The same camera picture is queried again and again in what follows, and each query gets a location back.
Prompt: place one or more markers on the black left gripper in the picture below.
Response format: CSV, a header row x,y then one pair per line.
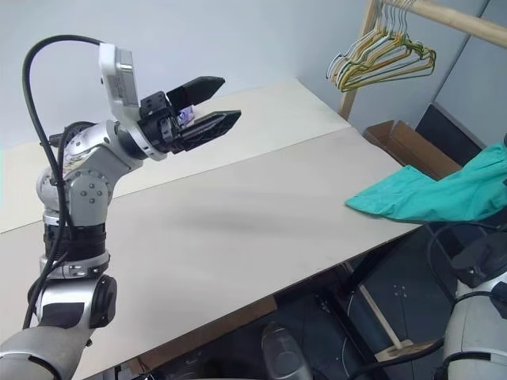
x,y
160,122

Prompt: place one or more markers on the green cloth shorts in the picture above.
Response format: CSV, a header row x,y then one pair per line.
x,y
435,194

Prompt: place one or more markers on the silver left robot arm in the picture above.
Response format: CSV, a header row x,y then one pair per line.
x,y
87,190

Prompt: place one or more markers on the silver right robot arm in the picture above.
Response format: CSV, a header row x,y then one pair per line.
x,y
475,328

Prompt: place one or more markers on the purple tissue box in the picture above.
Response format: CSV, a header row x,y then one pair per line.
x,y
186,116

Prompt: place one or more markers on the bunch of clothes hangers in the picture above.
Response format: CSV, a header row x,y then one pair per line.
x,y
396,70

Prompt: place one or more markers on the black flat panel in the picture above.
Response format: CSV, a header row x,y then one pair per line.
x,y
443,130

